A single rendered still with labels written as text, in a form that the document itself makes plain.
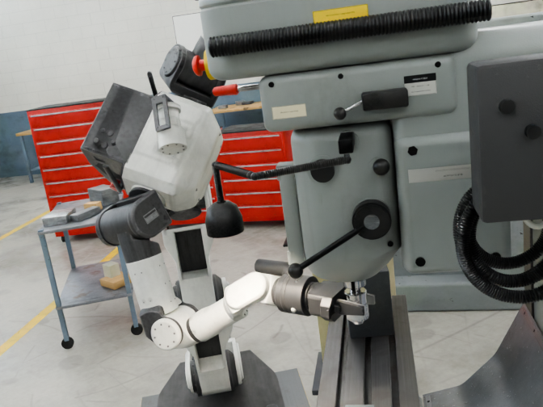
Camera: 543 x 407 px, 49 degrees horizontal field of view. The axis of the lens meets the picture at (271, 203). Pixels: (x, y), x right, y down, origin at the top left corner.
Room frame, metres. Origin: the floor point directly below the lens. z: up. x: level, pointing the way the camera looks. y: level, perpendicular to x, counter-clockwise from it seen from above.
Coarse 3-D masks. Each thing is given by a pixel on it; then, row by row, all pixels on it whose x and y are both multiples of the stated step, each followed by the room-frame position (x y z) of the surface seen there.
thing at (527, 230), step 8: (528, 232) 1.18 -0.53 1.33; (536, 232) 1.14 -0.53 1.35; (528, 240) 1.18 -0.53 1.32; (536, 240) 1.14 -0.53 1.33; (528, 248) 1.18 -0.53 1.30; (528, 264) 1.19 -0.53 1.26; (536, 264) 1.15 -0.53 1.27; (528, 288) 1.19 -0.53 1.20; (528, 304) 1.19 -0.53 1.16; (536, 304) 1.15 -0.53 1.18; (536, 312) 1.15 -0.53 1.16; (536, 320) 1.15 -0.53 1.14
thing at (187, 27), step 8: (176, 16) 10.59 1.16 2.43; (184, 16) 10.56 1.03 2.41; (192, 16) 10.53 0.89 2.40; (176, 24) 10.59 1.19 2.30; (184, 24) 10.56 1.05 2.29; (192, 24) 10.54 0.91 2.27; (200, 24) 10.51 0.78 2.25; (176, 32) 10.60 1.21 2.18; (184, 32) 10.57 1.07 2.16; (192, 32) 10.54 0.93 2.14; (200, 32) 10.51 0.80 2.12; (176, 40) 10.60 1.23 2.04; (184, 40) 10.57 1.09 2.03; (192, 40) 10.55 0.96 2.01; (192, 48) 10.55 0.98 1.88
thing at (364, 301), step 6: (348, 300) 1.14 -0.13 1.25; (354, 300) 1.13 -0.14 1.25; (360, 300) 1.13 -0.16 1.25; (366, 300) 1.14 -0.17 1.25; (366, 306) 1.14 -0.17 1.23; (366, 312) 1.14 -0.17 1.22; (348, 318) 1.14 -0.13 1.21; (354, 318) 1.13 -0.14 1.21; (360, 318) 1.13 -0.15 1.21; (366, 318) 1.14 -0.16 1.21
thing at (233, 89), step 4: (232, 84) 1.29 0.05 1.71; (236, 84) 1.30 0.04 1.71; (252, 84) 1.29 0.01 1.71; (256, 84) 1.28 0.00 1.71; (216, 88) 1.30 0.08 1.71; (220, 88) 1.29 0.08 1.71; (224, 88) 1.29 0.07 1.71; (228, 88) 1.29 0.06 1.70; (232, 88) 1.28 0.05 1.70; (236, 88) 1.29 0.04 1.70; (240, 88) 1.29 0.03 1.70; (244, 88) 1.28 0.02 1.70; (248, 88) 1.28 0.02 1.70; (252, 88) 1.28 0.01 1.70; (256, 88) 1.28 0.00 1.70; (216, 92) 1.29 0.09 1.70; (220, 92) 1.29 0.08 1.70; (224, 92) 1.29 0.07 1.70; (228, 92) 1.29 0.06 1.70; (232, 92) 1.29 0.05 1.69; (236, 92) 1.29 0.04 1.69
